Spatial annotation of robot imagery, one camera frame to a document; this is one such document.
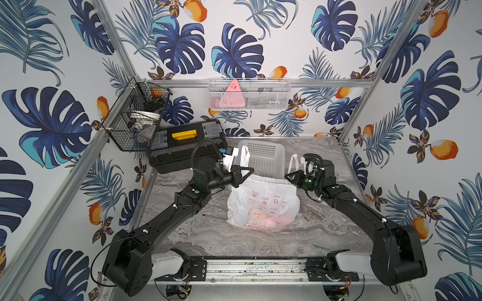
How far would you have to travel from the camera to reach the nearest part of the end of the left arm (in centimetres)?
65

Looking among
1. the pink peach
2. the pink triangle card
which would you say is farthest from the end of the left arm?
the pink triangle card

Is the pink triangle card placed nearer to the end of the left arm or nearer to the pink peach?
the end of the left arm

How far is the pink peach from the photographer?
2.67 ft

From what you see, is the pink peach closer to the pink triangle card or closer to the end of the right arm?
the end of the right arm
